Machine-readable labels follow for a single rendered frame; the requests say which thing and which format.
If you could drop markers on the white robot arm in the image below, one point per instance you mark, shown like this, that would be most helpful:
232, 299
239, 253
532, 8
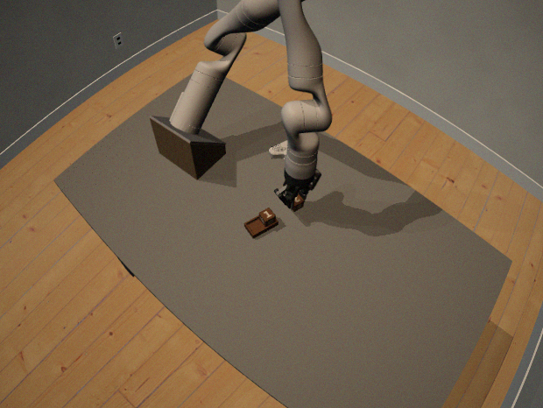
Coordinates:
305, 74

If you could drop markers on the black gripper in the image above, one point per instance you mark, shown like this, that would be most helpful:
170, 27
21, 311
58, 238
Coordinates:
301, 187

